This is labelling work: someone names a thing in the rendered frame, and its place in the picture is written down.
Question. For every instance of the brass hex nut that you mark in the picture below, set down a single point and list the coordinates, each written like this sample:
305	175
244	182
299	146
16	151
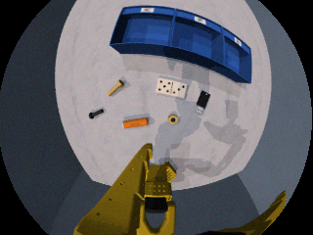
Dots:
172	119

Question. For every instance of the black usb stick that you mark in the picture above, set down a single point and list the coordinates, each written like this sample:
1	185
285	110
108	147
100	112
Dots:
202	101

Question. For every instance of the white domino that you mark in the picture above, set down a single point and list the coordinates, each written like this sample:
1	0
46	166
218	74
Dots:
171	87

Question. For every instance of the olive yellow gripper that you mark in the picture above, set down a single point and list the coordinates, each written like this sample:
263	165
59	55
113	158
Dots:
118	212

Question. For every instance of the blue rack of bins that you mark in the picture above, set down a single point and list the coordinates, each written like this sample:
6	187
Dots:
195	36

